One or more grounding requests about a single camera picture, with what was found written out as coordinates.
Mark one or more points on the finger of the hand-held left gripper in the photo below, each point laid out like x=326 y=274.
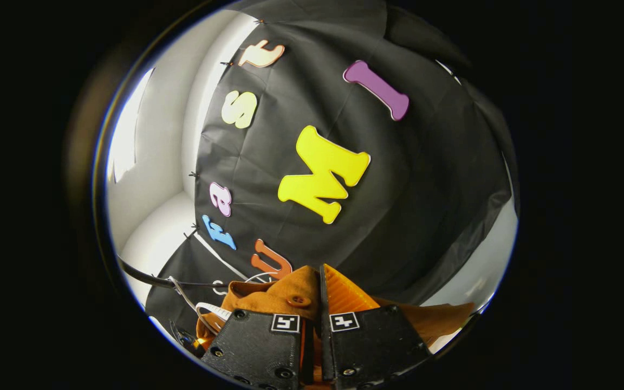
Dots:
x=187 y=338

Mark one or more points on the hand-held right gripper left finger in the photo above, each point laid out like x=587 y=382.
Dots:
x=258 y=346

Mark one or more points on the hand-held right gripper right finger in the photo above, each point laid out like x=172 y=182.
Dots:
x=371 y=341

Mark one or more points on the white hanger with ribbed shoulders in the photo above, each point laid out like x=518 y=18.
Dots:
x=214 y=310

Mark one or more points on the brown jacket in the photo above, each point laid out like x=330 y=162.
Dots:
x=268 y=298

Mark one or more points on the black clothes rack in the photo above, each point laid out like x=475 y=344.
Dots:
x=144 y=278

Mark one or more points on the black backdrop cloth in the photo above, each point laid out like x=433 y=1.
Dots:
x=426 y=189

